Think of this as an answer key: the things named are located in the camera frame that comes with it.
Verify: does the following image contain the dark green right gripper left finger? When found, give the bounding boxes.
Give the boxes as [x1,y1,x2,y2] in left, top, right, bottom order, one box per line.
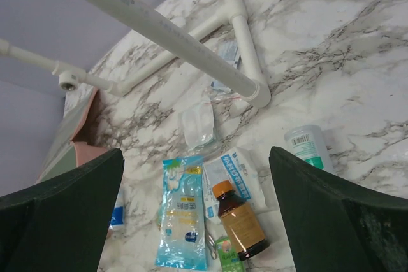
[1,148,124,271]

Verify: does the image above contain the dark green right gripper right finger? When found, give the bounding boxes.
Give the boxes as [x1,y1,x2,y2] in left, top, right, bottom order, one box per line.
[269,146,407,271]

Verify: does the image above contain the small white blue bottle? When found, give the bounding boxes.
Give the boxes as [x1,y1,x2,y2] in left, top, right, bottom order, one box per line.
[110,188,125,231]

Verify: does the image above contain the pink medicine kit case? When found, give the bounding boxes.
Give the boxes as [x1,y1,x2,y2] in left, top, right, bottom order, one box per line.
[36,89,108,183]

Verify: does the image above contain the clear bottle green label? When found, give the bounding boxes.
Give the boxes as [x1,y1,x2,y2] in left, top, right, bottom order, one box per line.
[284,125,335,174]

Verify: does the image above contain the amber bottle orange cap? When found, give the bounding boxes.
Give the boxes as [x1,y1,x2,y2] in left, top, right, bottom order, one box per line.
[212,180,270,261]

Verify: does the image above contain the small green medicine box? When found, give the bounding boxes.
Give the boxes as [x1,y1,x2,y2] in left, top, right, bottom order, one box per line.
[215,237,246,272]

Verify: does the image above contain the white blue gauze packet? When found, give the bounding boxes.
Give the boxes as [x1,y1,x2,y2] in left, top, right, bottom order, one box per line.
[202,147,266,224]

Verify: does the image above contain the metal scissors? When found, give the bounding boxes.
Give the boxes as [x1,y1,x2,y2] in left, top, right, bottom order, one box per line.
[205,228,217,260]

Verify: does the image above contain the blue cotton swab packet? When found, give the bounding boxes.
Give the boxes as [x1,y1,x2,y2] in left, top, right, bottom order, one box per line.
[155,155,207,271]

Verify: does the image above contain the clear zip bag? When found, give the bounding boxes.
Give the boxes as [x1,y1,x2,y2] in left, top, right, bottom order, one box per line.
[179,94,240,152]

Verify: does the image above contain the small blue white sachet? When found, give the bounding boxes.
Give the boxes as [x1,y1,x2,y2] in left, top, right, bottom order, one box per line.
[218,41,240,68]

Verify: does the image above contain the white PVC pipe frame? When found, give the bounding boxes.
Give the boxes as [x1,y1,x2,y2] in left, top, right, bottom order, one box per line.
[1,0,271,108]

